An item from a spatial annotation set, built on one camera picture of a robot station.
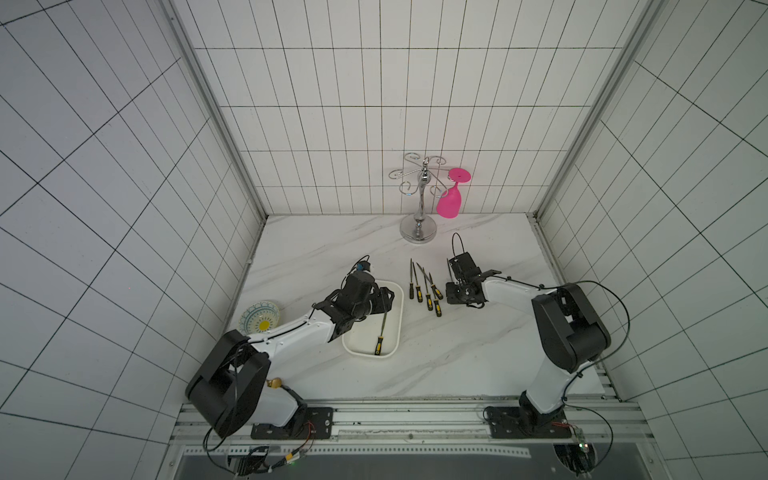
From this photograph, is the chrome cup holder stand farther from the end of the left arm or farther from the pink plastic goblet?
the end of the left arm

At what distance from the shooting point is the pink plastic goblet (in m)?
0.95

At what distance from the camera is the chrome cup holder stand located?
918 millimetres

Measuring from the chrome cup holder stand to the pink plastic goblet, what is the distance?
4cm
